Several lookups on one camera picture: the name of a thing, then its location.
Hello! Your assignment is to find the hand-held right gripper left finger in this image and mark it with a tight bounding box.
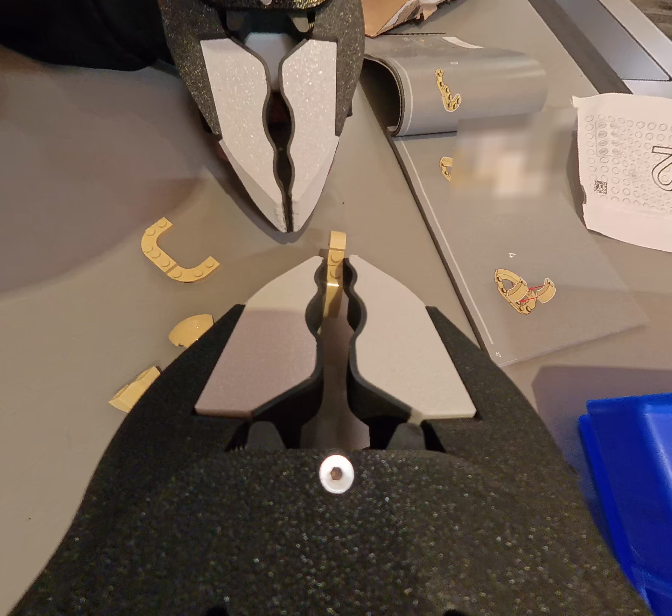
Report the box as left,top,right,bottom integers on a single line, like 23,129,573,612
195,256,321,419

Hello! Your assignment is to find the white printed paper sheet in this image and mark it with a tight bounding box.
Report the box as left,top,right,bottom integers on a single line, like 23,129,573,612
573,91,672,255

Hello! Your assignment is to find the large tan arch brick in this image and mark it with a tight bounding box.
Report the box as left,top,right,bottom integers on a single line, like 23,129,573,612
141,218,222,285
321,231,350,325

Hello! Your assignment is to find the dark desk cable cover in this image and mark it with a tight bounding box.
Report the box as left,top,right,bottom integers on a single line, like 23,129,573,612
494,0,672,97

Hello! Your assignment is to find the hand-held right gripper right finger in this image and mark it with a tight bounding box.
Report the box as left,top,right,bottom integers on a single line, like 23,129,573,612
347,255,478,425

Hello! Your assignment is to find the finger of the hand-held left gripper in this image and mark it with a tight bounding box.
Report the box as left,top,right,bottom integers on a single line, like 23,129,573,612
282,36,349,233
200,39,289,231

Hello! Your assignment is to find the blue plastic bin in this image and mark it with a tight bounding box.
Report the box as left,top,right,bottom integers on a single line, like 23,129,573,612
578,394,672,616

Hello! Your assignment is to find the grey instruction booklet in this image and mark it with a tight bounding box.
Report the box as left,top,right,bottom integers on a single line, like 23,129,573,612
362,33,654,367

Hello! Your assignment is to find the person's left forearm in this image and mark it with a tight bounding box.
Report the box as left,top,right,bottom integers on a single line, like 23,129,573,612
0,0,174,72

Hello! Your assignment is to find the tan quarter-round brick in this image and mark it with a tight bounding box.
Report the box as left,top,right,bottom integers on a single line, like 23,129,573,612
107,365,162,414
168,314,216,351

